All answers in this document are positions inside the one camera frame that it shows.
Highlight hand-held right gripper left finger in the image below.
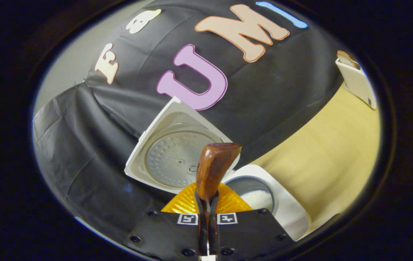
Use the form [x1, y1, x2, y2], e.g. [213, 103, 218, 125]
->
[125, 181, 209, 261]

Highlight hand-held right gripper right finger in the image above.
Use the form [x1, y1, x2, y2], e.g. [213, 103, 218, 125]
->
[209, 183, 296, 261]

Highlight white rice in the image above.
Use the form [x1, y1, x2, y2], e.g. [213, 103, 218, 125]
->
[241, 190, 273, 215]

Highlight white rice cooker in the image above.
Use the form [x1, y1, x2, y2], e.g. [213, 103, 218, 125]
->
[124, 96, 310, 241]

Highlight wooden spoon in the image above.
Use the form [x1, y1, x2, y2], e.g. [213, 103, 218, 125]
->
[196, 142, 242, 256]

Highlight black backdrop cloth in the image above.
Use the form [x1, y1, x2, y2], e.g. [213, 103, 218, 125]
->
[32, 0, 345, 250]

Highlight white toaster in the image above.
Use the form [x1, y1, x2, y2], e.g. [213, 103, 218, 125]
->
[335, 56, 377, 110]

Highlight brown toast slice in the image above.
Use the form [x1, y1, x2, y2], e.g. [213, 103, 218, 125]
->
[337, 50, 360, 70]

